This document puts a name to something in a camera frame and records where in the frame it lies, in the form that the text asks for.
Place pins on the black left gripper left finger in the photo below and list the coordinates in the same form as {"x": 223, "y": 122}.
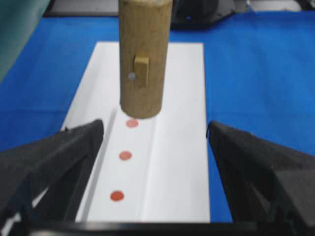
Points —
{"x": 42, "y": 183}

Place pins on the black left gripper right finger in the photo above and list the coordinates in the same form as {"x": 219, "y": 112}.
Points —
{"x": 270, "y": 189}

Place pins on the wooden mallet hammer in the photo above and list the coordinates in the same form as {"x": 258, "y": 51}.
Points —
{"x": 144, "y": 27}

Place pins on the red dot mark near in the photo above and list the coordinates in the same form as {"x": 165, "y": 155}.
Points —
{"x": 117, "y": 195}

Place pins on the red dot mark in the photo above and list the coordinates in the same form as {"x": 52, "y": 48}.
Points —
{"x": 132, "y": 123}
{"x": 125, "y": 155}
{"x": 117, "y": 195}

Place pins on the red dot mark middle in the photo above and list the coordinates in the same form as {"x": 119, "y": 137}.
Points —
{"x": 125, "y": 155}

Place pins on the red dot mark far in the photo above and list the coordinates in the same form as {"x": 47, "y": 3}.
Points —
{"x": 132, "y": 123}

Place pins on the white raised marker strip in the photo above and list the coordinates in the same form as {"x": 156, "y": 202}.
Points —
{"x": 111, "y": 173}

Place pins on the white foam board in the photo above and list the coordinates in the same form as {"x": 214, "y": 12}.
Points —
{"x": 178, "y": 187}

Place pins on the blue table cloth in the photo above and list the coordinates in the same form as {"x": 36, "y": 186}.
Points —
{"x": 259, "y": 70}

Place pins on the green backdrop sheet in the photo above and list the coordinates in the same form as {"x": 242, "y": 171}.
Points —
{"x": 18, "y": 20}

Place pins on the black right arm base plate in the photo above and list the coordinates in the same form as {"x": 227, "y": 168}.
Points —
{"x": 200, "y": 14}

